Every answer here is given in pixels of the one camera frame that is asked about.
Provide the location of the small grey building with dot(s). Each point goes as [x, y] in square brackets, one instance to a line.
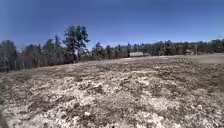
[136, 54]

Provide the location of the dry patchy grass field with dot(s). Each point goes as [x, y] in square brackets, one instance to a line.
[113, 96]

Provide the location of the tall pine tree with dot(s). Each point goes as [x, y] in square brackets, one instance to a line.
[76, 40]

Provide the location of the wood of trees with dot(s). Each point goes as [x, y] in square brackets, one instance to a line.
[40, 55]

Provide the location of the pale bare ground strip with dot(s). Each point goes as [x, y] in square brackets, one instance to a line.
[208, 58]

